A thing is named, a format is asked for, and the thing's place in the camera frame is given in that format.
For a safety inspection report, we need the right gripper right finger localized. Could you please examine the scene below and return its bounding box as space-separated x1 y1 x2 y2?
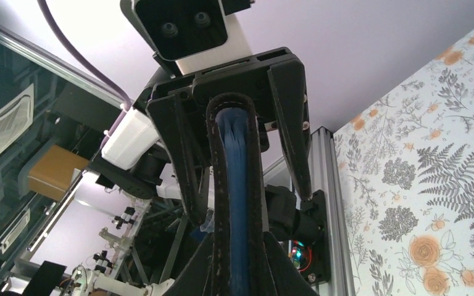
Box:
263 232 318 296

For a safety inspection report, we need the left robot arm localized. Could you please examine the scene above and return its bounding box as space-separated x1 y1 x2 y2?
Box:
91 47 325 263

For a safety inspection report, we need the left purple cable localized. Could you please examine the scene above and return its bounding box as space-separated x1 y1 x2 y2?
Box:
36 0 133 148

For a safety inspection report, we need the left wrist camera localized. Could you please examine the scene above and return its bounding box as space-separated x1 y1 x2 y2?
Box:
120 1 253 76

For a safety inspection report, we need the floral patterned table mat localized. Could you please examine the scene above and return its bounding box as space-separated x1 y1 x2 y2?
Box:
334 29 474 295

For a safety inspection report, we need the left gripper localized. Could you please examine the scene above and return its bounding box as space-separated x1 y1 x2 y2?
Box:
146 47 312 226

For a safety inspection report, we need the black leather card holder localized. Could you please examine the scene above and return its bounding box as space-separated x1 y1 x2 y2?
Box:
206 92 277 295

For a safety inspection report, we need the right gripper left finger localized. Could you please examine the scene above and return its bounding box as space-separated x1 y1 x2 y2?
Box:
163 234 213 296

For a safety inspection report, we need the aluminium rail frame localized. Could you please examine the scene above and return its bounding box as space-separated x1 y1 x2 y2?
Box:
264 127 356 295

